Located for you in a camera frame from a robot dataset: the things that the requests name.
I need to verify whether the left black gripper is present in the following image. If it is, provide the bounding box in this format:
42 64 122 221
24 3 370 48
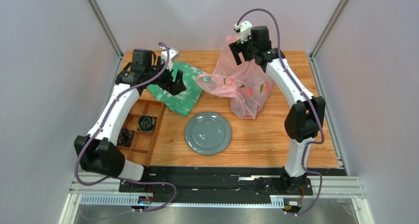
145 57 186 96

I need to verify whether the pink plastic bag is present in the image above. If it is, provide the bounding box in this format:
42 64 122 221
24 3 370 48
195 35 274 119

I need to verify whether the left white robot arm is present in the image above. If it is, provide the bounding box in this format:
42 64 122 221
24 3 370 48
74 47 186 181

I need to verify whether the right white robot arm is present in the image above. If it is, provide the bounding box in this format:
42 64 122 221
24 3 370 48
229 21 326 194

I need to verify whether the green white cloth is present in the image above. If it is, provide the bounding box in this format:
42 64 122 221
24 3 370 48
147 62 205 117

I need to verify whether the dark rolled sock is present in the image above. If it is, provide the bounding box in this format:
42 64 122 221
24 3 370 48
137 115 157 133

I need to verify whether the grey round plate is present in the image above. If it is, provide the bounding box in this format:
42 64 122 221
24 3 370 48
183 112 233 155

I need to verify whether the brown wooden divided tray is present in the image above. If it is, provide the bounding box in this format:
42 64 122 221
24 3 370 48
117 99 165 167

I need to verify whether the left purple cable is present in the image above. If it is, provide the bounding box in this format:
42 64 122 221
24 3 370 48
74 42 178 213

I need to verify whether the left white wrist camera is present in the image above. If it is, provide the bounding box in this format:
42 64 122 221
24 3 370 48
159 43 180 71

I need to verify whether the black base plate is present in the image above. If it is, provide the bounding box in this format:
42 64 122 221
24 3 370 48
118 166 348 205

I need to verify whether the aluminium frame rail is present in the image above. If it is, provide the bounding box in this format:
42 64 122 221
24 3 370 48
59 176 374 224

